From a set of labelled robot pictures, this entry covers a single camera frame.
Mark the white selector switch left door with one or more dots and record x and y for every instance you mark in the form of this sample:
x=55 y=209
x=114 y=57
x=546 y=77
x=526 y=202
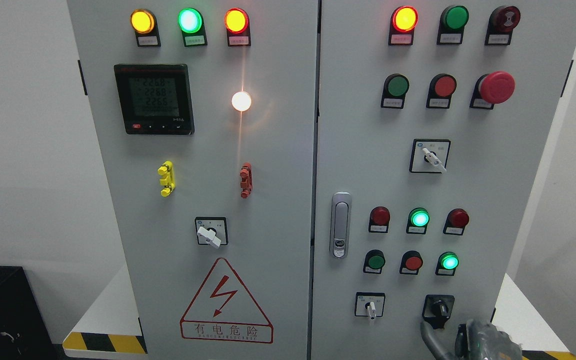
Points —
x=211 y=231

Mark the red push button upper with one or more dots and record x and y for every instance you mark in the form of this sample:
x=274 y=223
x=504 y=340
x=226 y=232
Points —
x=441 y=88

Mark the grey left cabinet door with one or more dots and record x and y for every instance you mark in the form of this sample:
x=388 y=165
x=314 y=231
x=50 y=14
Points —
x=269 y=233

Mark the dark red buzzer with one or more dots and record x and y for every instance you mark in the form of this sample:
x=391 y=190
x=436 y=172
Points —
x=502 y=22

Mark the red electric hazard warning sign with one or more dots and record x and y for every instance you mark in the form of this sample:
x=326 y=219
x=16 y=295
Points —
x=223 y=309

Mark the white lit indicator light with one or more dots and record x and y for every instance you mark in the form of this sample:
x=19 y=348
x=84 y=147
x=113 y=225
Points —
x=241 y=101

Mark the green lit indicator light middle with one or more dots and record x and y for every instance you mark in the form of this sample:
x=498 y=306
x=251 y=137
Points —
x=417 y=221

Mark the silver door lock handle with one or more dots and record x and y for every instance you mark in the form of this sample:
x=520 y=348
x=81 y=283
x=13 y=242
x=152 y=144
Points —
x=339 y=225

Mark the black box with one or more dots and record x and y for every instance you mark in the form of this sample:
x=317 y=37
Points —
x=23 y=334

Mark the red push button lower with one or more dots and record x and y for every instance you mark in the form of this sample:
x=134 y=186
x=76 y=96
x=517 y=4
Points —
x=411 y=263

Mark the green push button lower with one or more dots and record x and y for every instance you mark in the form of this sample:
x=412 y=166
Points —
x=374 y=262

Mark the white selector switch upper right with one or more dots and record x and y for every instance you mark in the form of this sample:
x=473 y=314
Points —
x=429 y=156

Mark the green push button upper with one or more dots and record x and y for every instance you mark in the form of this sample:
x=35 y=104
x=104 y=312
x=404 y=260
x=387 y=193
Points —
x=394 y=91

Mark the black rotary knob switch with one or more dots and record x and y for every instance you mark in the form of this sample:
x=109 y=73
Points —
x=437 y=310

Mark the red push button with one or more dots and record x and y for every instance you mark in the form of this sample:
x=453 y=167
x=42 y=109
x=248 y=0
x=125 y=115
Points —
x=441 y=88
x=411 y=263

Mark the green push button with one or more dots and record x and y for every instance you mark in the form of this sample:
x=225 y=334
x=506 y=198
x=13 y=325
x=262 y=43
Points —
x=394 y=91
x=374 y=262

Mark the green lit indicator light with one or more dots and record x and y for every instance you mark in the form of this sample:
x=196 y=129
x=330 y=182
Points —
x=417 y=221
x=191 y=24
x=447 y=264

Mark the green lit indicator light top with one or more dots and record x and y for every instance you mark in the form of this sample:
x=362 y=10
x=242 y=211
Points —
x=191 y=24

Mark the green unlit indicator light top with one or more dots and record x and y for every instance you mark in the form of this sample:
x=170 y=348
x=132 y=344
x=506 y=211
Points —
x=452 y=23

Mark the grey right cabinet door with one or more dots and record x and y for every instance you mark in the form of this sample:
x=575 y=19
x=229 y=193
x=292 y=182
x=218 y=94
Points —
x=365 y=150

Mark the white selector switch lower right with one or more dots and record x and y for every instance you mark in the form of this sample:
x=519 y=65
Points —
x=369 y=305

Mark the grey cabinet door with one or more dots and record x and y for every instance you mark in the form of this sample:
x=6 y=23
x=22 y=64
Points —
x=269 y=233
x=365 y=150

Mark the black digital power meter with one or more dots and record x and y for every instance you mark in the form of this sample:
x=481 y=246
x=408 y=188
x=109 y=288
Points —
x=155 y=99

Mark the dark red indicator light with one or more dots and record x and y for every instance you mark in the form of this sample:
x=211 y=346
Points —
x=379 y=220
x=456 y=222

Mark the white selector switch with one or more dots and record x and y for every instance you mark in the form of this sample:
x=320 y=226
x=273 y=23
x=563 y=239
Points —
x=369 y=305
x=429 y=156

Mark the dark red indicator light right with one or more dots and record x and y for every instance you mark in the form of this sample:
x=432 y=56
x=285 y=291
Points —
x=456 y=222

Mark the yellow indicator light top left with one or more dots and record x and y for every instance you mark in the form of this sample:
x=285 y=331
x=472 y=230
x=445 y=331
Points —
x=144 y=23

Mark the orange-red indicator light left door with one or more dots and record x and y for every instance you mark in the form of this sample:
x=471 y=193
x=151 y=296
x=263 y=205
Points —
x=237 y=25

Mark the green lit indicator light lower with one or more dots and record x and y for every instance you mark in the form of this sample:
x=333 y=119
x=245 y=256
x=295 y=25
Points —
x=447 y=264

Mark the yellow terminal connector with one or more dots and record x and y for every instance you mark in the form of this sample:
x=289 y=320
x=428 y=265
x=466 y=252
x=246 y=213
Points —
x=167 y=178

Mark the red terminal connector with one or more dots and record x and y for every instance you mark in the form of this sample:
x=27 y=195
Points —
x=246 y=180

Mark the dark red indicator light left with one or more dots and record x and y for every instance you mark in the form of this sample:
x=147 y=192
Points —
x=379 y=220

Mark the red emergency stop mushroom button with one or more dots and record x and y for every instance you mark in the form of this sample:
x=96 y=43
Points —
x=491 y=89

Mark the red lit indicator light right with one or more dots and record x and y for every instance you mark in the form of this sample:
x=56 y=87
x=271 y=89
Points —
x=402 y=25

